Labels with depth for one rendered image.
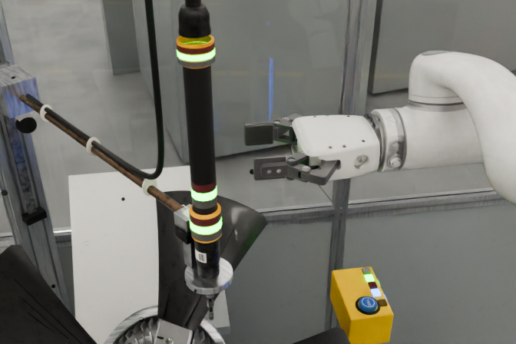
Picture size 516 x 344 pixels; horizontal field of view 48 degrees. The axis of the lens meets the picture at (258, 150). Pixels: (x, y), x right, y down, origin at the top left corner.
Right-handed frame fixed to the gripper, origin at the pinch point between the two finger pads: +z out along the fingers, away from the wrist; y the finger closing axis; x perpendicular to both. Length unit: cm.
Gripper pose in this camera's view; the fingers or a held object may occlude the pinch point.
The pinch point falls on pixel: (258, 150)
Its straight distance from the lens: 75.7
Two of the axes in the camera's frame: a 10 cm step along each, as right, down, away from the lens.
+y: -1.5, -5.1, 8.5
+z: -9.9, 0.8, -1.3
